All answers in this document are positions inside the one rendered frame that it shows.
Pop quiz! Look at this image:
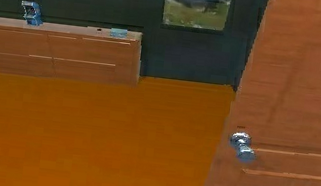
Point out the window with green view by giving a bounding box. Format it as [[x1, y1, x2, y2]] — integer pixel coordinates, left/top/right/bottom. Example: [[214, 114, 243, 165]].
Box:
[[161, 0, 233, 33]]

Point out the brown wooden chest of drawers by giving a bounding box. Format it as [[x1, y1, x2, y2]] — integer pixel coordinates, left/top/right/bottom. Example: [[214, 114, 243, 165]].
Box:
[[0, 15, 145, 89]]

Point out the silver round door knob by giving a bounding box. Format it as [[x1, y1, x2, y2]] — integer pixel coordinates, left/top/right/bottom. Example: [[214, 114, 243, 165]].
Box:
[[226, 130, 259, 165]]

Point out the brown wooden room door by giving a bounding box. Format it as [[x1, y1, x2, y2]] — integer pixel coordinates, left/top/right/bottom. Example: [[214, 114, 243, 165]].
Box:
[[199, 0, 321, 186]]

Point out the blue arcade machine toy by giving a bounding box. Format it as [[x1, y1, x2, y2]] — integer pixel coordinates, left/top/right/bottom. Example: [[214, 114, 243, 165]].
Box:
[[18, 0, 46, 28]]

